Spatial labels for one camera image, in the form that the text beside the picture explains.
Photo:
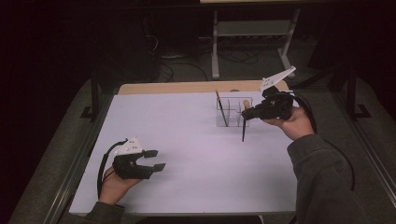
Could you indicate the person's right hand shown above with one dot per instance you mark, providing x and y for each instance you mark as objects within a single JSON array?
[{"x": 295, "y": 126}]

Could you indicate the dark makeup brush cream bristles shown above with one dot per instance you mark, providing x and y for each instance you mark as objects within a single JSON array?
[{"x": 244, "y": 127}]

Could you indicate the white metal stand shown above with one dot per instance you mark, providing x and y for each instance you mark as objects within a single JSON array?
[{"x": 255, "y": 28}]

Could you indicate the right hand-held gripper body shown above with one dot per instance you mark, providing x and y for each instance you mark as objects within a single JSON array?
[{"x": 275, "y": 105}]

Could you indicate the metal floor rail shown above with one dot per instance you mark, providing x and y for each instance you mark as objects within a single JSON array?
[
  {"x": 77, "y": 155},
  {"x": 367, "y": 149}
]

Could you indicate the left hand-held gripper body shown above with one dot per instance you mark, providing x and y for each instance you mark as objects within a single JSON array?
[{"x": 129, "y": 168}]

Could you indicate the clear plastic organizer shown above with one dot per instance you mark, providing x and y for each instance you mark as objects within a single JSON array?
[{"x": 232, "y": 113}]

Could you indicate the thin dark makeup brush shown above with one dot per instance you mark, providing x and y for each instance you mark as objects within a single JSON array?
[{"x": 221, "y": 109}]

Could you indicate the black stand post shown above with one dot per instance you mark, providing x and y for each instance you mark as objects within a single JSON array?
[
  {"x": 353, "y": 90},
  {"x": 95, "y": 96}
]

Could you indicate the person's left hand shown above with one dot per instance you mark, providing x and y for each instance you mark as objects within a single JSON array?
[{"x": 113, "y": 188}]

